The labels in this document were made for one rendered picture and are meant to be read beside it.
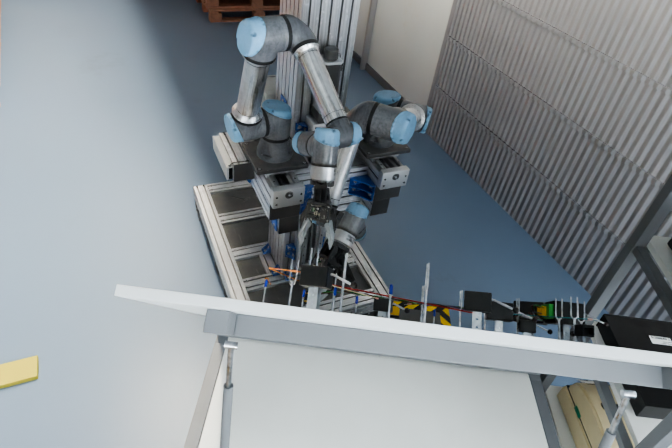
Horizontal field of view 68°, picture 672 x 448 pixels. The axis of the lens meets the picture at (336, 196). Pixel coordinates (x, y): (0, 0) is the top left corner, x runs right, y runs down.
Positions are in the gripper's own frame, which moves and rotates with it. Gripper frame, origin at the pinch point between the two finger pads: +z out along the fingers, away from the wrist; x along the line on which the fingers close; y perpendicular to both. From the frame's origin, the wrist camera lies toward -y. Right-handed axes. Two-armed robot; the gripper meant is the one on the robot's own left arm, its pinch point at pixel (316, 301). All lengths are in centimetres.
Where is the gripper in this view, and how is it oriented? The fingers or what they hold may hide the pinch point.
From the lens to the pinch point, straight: 168.7
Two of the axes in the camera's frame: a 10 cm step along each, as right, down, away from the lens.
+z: -4.5, 8.6, -2.5
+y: -6.3, -5.0, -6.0
